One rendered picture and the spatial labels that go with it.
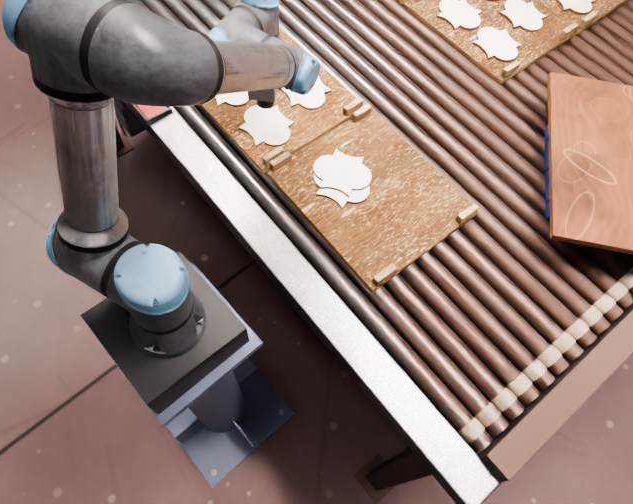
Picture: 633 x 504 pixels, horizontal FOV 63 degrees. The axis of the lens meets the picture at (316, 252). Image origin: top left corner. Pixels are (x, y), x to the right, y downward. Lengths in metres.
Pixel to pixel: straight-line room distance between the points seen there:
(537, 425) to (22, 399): 1.78
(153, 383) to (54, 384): 1.17
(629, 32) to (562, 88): 0.55
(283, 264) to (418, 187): 0.39
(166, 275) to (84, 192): 0.19
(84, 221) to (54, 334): 1.40
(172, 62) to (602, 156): 1.05
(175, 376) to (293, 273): 0.34
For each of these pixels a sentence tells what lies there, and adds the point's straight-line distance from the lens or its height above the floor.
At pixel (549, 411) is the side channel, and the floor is 0.95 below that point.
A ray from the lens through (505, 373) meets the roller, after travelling 1.20.
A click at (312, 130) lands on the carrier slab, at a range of 1.39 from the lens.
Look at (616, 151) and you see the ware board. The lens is 1.45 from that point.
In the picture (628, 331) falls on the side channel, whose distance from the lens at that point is 1.32.
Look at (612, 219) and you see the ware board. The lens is 1.32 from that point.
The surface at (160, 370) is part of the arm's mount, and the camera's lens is 1.09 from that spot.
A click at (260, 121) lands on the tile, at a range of 1.40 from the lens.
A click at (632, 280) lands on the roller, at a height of 0.92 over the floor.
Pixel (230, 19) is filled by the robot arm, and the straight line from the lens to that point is 1.08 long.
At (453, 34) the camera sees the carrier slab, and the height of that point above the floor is 0.94.
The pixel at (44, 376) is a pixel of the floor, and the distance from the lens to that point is 2.26.
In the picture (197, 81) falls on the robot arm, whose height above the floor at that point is 1.51.
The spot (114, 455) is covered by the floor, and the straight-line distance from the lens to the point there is 2.10.
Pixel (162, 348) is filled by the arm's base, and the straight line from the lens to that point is 1.06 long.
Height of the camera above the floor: 2.00
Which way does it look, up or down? 63 degrees down
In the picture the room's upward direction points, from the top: 6 degrees clockwise
